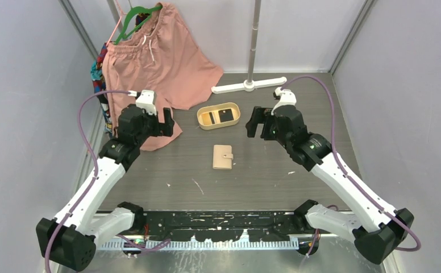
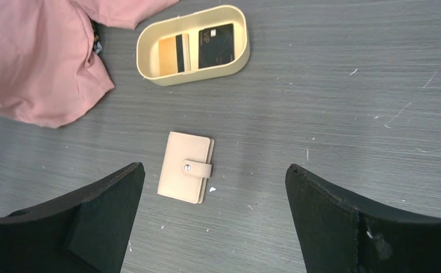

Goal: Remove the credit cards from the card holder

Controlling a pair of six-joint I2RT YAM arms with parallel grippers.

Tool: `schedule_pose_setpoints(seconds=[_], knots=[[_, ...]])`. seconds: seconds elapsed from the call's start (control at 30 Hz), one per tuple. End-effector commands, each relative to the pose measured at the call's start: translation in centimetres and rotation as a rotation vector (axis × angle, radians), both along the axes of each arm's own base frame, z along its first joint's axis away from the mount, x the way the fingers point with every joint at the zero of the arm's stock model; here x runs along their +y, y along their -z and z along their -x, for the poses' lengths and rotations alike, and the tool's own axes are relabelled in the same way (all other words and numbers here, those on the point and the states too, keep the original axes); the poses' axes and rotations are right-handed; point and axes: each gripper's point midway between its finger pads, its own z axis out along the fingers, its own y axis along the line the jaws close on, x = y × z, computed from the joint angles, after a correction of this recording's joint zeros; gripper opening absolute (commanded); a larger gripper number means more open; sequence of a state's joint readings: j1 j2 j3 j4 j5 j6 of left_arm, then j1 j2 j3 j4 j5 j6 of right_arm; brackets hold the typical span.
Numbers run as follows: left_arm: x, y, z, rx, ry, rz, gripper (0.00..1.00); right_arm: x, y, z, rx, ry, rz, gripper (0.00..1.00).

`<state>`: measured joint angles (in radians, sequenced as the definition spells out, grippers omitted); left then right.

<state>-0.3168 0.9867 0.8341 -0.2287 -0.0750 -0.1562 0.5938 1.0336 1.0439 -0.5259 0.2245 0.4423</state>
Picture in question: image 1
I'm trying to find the beige leather card holder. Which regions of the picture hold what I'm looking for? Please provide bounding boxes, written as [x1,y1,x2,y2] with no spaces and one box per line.
[213,144,234,169]

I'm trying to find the black striped card in tray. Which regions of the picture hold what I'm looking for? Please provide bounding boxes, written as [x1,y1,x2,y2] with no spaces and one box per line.
[203,111,215,126]

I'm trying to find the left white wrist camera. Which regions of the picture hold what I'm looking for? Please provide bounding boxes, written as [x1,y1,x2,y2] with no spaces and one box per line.
[135,90,157,115]

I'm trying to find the pink shorts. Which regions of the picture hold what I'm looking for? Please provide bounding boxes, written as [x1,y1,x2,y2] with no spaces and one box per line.
[102,2,223,133]

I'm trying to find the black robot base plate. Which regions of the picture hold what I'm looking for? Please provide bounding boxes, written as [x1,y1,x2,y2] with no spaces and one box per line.
[121,210,314,242]

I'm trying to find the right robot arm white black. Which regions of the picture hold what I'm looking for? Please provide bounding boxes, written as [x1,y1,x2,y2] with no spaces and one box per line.
[246,105,414,264]

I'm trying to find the pink clothes hanger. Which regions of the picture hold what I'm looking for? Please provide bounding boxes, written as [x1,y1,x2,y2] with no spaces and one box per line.
[107,0,128,42]

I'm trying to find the green clothes hanger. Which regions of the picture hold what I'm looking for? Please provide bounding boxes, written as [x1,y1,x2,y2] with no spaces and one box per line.
[113,3,163,45]

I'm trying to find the grey metal rack pole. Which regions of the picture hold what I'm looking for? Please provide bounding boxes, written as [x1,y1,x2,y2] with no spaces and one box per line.
[246,0,261,86]

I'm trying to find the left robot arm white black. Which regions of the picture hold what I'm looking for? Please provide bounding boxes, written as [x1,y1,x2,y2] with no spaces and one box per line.
[36,104,175,272]

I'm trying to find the beige oval tray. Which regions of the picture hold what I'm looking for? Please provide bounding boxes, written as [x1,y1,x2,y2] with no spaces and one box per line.
[197,102,240,130]

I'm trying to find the colourful patterned garment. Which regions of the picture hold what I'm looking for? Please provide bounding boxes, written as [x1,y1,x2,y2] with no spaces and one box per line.
[90,43,113,138]

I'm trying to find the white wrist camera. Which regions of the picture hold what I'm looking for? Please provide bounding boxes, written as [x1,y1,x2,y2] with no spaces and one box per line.
[271,87,297,115]
[135,90,157,115]

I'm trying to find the white rack stand base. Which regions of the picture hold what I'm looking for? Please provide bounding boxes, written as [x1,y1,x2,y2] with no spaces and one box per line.
[211,77,287,94]

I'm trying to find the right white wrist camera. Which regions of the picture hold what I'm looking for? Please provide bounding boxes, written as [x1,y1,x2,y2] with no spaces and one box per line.
[271,87,297,115]

